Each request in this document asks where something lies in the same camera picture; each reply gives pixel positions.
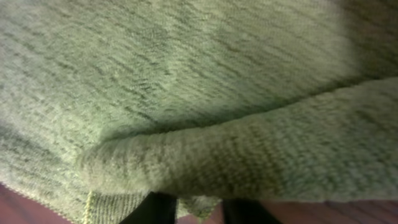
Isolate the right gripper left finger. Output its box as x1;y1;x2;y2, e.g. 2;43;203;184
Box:
120;192;177;224

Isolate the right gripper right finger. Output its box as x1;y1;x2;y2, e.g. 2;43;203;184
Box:
222;198;282;224

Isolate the green microfiber cloth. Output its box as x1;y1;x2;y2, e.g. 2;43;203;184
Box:
1;0;397;223

